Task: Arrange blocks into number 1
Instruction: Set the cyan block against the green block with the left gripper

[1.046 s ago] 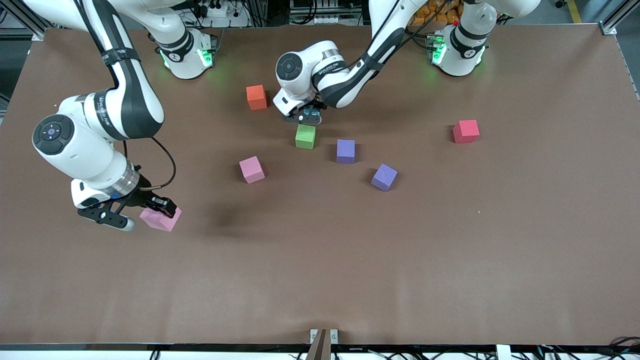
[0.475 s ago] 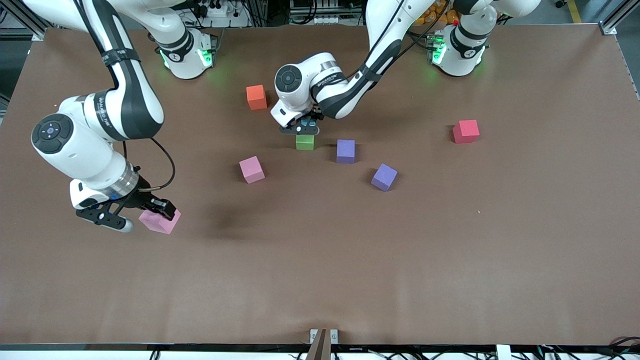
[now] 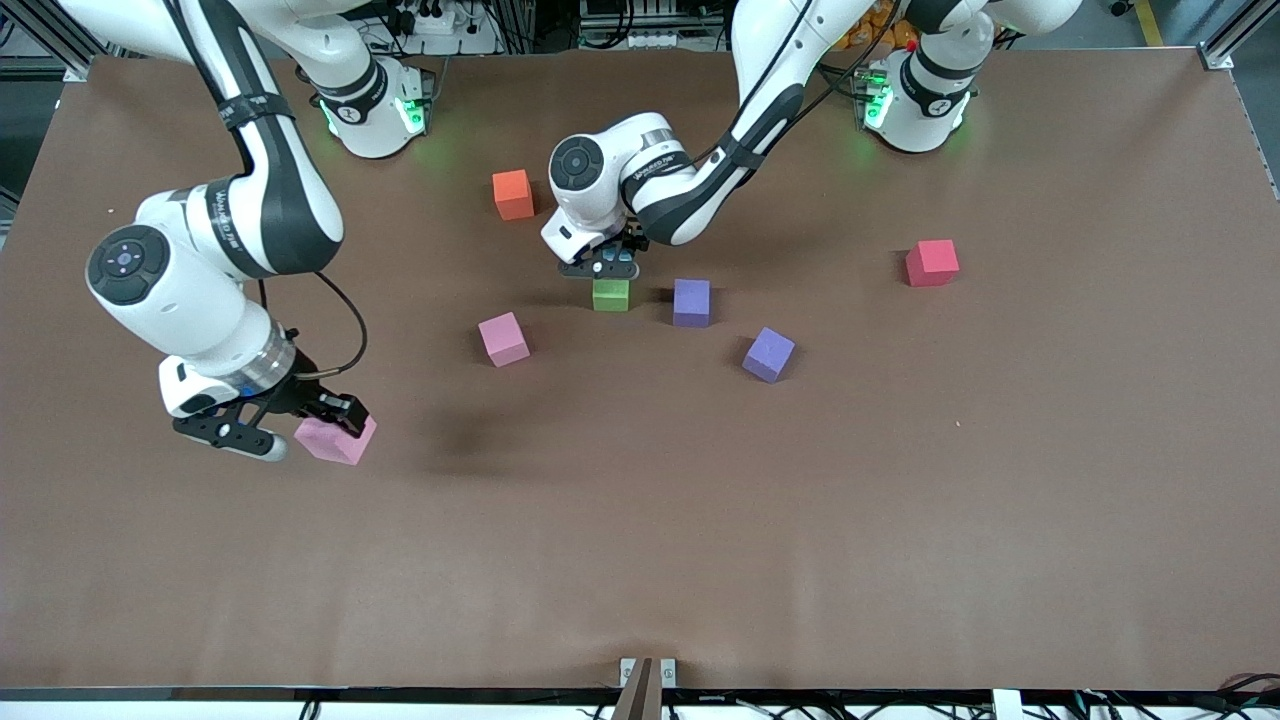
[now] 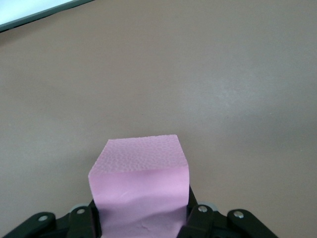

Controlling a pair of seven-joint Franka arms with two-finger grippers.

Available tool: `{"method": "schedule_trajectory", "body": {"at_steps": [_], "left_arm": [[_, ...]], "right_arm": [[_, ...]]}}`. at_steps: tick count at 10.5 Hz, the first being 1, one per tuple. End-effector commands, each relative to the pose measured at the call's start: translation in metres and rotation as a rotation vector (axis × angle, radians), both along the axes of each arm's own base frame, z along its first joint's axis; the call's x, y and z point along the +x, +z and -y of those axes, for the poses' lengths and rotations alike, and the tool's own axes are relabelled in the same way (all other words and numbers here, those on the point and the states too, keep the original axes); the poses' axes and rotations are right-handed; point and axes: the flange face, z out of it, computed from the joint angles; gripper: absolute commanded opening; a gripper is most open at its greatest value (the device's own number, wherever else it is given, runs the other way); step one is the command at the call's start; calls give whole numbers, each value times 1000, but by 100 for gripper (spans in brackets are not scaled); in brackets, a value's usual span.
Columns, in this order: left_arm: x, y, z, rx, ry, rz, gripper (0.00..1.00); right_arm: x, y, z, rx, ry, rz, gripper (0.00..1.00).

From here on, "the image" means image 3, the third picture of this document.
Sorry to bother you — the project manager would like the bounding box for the white equipment rack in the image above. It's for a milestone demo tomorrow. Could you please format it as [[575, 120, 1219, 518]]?
[[578, 0, 693, 51]]

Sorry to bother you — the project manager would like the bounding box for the pile of orange bags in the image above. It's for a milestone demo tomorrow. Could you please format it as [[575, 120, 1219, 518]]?
[[832, 0, 921, 53]]

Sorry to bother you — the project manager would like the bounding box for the aluminium frame profile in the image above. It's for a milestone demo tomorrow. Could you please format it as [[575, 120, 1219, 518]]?
[[1195, 0, 1280, 73], [0, 0, 111, 83]]

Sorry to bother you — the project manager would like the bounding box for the black base cable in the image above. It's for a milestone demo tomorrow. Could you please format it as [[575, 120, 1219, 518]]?
[[800, 50, 871, 99]]

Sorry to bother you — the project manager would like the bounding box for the red foam block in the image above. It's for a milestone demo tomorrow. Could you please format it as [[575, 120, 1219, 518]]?
[[905, 239, 961, 289]]

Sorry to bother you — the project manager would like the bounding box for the large table cover sheet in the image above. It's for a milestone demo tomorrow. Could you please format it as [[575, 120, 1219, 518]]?
[[0, 50, 1280, 693]]

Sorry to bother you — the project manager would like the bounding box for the purple foam block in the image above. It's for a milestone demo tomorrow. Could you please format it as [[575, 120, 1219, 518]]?
[[742, 326, 797, 385], [672, 278, 712, 329]]

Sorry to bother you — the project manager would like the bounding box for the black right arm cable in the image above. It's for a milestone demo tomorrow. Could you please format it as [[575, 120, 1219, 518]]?
[[255, 268, 370, 383]]

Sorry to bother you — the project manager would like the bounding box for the pink foam block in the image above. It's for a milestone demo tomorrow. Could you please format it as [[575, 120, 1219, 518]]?
[[477, 311, 532, 369], [294, 412, 379, 467]]

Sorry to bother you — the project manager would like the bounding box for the black cable bundle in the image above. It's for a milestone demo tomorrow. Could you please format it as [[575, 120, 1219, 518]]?
[[1075, 672, 1280, 720]]

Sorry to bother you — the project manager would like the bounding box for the orange foam block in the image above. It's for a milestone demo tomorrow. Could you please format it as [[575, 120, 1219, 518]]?
[[492, 169, 536, 222]]

